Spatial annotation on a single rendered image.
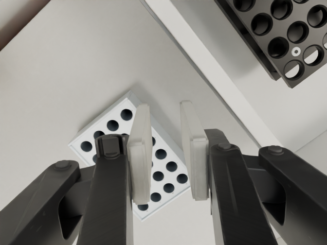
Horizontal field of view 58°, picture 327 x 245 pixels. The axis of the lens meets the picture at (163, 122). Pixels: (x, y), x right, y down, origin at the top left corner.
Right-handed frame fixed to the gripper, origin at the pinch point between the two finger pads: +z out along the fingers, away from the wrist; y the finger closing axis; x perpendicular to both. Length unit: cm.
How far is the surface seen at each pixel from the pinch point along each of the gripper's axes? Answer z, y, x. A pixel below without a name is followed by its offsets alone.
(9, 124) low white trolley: 18.2, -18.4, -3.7
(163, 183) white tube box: 14.4, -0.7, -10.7
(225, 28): 10.2, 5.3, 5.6
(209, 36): 10.2, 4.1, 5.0
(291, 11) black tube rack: 3.8, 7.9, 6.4
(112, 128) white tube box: 15.5, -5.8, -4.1
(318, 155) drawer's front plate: 7.7, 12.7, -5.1
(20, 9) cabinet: 20.2, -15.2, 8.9
